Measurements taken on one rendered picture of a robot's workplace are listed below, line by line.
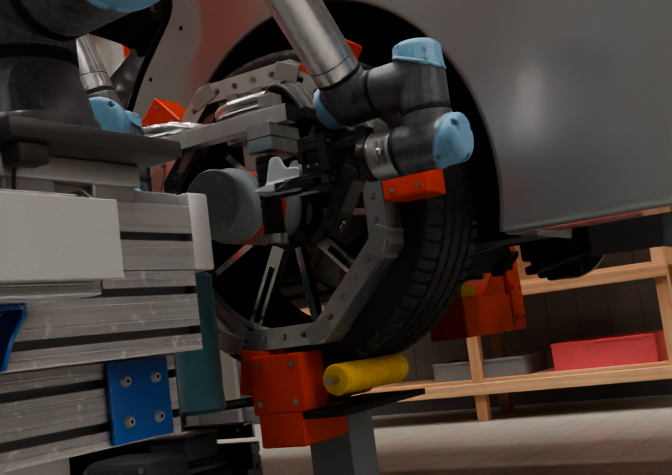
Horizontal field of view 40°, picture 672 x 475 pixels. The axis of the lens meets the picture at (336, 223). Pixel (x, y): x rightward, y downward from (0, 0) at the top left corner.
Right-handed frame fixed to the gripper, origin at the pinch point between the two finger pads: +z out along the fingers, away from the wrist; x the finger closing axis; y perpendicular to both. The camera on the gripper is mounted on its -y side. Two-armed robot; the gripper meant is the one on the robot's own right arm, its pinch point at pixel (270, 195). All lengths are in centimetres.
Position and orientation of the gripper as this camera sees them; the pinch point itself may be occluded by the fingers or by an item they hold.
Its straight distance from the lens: 151.9
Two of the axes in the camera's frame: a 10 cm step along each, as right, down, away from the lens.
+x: -5.2, -0.4, -8.5
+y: -1.3, -9.8, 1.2
